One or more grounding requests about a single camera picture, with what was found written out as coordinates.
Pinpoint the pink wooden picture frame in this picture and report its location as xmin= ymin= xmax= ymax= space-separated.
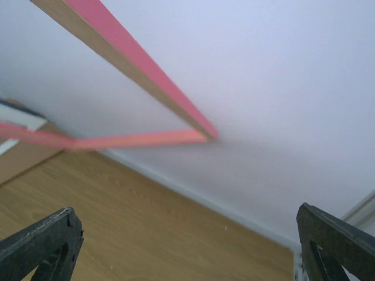
xmin=1 ymin=1 xmax=218 ymax=150

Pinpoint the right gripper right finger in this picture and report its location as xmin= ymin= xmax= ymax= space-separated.
xmin=296 ymin=203 xmax=374 ymax=280

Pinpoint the brown cardboard backing sheet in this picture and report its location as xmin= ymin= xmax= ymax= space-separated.
xmin=0 ymin=98 xmax=71 ymax=186

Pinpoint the right aluminium corner post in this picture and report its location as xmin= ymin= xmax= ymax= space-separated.
xmin=342 ymin=191 xmax=374 ymax=229

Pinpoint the white photo mat board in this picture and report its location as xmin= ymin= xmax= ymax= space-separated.
xmin=0 ymin=104 xmax=49 ymax=155

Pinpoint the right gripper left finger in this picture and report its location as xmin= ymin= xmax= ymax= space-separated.
xmin=1 ymin=207 xmax=84 ymax=280

